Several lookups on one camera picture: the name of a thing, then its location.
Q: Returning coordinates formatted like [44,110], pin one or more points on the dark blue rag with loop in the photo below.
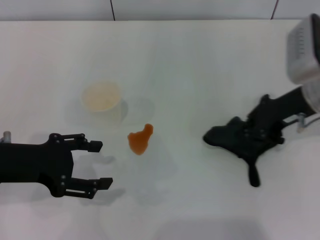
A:
[220,140]

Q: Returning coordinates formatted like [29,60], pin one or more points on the brown water stain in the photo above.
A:
[140,142]

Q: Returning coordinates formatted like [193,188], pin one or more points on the white paper cup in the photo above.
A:
[100,97]

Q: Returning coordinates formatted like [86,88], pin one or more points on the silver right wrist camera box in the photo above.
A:
[302,57]

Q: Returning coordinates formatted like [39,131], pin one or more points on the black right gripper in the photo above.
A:
[275,112]

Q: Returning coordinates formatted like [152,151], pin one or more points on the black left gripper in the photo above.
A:
[35,162]

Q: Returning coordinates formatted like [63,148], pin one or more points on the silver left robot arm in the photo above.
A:
[7,137]

